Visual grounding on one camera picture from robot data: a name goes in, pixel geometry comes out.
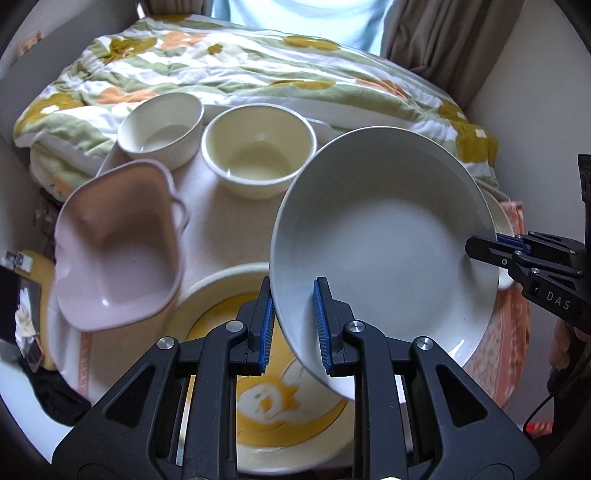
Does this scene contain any grey round plate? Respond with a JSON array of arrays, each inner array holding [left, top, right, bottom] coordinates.
[[270, 127, 499, 399]]

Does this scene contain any pink square dish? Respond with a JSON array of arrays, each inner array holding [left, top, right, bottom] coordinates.
[[54, 160, 190, 332]]

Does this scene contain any cream round bowl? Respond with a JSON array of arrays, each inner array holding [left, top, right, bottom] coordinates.
[[200, 104, 318, 200]]

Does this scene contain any white round bowl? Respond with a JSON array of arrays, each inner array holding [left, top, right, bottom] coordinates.
[[117, 92, 205, 171]]

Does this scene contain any orange patterned towel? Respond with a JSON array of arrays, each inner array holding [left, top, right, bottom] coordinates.
[[462, 198, 532, 409]]

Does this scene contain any yellow duck print plate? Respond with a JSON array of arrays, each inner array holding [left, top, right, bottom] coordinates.
[[164, 263, 353, 476]]

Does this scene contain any yellow stool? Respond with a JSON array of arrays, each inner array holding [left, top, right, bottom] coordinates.
[[16, 249, 56, 371]]

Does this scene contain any brown curtain right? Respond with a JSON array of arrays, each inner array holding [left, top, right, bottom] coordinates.
[[381, 0, 524, 108]]

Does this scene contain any light blue cloth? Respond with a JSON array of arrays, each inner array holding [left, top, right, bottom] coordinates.
[[212, 0, 392, 54]]

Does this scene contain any floral green striped duvet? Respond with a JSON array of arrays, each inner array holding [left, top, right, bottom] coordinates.
[[1, 15, 498, 201]]

